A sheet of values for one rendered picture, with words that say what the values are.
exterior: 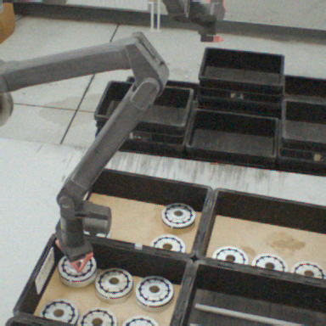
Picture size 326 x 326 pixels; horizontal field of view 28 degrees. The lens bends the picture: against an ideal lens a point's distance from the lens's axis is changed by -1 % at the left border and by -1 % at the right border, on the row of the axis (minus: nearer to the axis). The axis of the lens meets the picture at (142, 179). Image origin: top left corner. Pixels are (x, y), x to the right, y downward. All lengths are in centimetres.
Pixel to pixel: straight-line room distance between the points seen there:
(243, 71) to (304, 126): 52
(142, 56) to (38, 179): 110
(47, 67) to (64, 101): 258
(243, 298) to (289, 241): 26
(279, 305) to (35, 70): 89
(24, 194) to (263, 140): 126
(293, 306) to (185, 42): 306
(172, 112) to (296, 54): 174
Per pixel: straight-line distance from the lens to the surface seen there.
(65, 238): 168
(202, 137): 307
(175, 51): 451
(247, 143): 306
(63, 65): 142
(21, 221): 221
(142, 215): 201
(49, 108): 397
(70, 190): 157
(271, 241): 197
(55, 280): 185
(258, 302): 181
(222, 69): 338
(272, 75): 337
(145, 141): 285
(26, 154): 248
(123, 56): 137
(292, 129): 300
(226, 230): 198
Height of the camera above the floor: 222
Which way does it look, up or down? 41 degrees down
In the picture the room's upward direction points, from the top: straight up
